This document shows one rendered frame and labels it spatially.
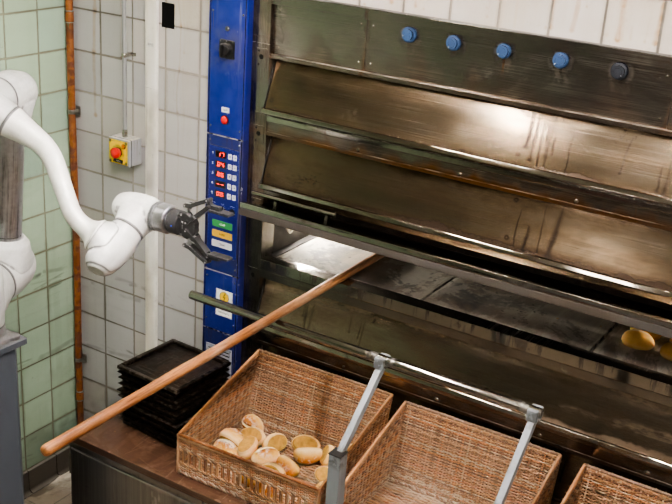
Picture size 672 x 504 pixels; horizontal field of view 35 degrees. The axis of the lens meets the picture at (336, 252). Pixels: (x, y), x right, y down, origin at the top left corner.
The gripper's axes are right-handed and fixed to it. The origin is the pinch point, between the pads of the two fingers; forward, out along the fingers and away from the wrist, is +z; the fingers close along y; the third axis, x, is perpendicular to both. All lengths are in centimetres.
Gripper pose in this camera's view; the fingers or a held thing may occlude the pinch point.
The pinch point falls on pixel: (227, 236)
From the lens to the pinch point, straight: 304.3
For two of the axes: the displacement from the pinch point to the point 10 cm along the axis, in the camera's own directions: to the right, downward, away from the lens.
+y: -0.7, 9.3, 3.7
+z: 8.5, 2.5, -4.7
